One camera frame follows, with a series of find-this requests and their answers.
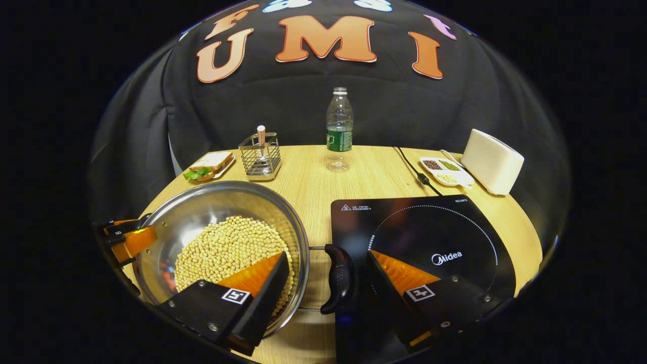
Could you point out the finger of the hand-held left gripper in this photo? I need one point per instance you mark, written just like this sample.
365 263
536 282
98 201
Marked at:
136 241
108 227

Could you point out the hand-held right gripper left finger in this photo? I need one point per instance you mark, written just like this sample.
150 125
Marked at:
268 298

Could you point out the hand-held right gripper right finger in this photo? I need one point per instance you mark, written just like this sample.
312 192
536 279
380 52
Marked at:
386 298

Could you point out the stainless steel pot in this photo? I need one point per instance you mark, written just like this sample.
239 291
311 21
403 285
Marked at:
202 207

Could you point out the black induction cooktop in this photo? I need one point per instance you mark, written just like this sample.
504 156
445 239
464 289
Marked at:
429 227

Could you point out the pile of yellow soybeans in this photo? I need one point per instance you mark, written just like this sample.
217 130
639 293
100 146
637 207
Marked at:
227 247

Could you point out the sandwich with lettuce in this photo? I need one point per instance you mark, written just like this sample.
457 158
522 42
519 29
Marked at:
212 163

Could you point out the white divided bean dish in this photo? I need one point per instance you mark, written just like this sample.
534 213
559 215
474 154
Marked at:
447 172

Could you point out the white toaster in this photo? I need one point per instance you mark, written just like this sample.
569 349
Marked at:
490 162

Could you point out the clear plastic water bottle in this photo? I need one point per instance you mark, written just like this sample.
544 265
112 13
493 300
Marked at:
339 131

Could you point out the black backdrop cloth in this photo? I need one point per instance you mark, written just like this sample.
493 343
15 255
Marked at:
303 101

